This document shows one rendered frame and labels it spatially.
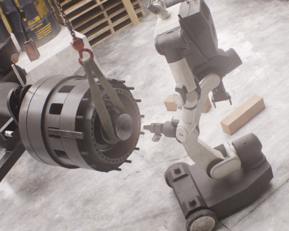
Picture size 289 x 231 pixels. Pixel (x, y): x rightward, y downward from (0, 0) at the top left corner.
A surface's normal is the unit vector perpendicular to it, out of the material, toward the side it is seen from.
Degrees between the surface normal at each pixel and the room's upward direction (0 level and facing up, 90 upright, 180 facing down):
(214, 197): 0
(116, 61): 0
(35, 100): 26
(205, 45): 95
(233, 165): 90
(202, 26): 95
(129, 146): 10
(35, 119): 48
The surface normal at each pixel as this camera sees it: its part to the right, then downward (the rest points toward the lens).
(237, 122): 0.50, 0.32
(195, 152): 0.31, 0.77
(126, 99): -0.40, 0.82
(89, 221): -0.36, -0.77
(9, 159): 0.82, 0.00
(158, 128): -0.63, -0.01
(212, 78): 0.21, 0.48
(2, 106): 0.04, -0.66
